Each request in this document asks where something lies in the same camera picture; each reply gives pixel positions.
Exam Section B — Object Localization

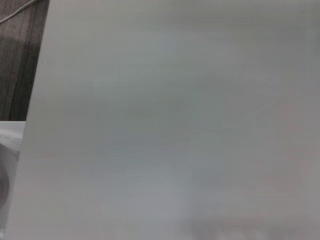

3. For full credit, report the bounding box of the dark grey curtain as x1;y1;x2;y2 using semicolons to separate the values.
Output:
0;0;50;121

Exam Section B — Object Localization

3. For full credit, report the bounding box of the white partition panel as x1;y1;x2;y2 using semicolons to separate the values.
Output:
4;0;320;240

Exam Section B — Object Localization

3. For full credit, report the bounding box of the thin white cable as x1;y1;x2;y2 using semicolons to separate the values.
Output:
0;0;38;25

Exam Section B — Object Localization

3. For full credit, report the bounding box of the white rounded object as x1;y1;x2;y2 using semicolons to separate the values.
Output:
0;121;26;208

